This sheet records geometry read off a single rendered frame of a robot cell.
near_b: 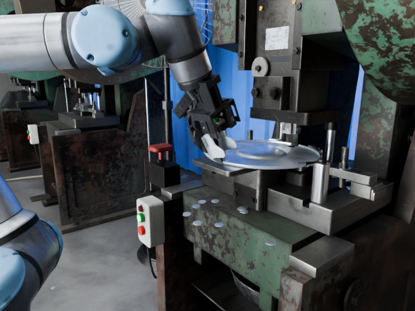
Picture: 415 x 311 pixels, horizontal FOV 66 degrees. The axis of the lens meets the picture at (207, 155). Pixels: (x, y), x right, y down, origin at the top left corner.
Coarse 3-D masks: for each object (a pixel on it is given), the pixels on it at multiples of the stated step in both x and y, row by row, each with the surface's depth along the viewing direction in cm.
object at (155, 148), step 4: (156, 144) 103; (160, 144) 103; (164, 144) 104; (168, 144) 104; (148, 148) 102; (152, 148) 100; (156, 148) 99; (160, 148) 99; (164, 148) 100; (168, 148) 101; (172, 148) 102; (160, 152) 102; (160, 156) 103
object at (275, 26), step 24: (264, 0) 80; (288, 0) 75; (264, 24) 81; (288, 24) 76; (264, 48) 82; (288, 48) 77; (264, 72) 82; (288, 72) 78; (312, 72) 78; (264, 96) 81; (288, 96) 78; (312, 96) 80
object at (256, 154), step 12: (240, 144) 93; (252, 144) 93; (264, 144) 93; (276, 144) 93; (288, 144) 93; (300, 144) 91; (228, 156) 80; (240, 156) 80; (252, 156) 78; (264, 156) 78; (276, 156) 78; (288, 156) 80; (300, 156) 80; (312, 156) 80; (264, 168) 69; (276, 168) 69; (288, 168) 70
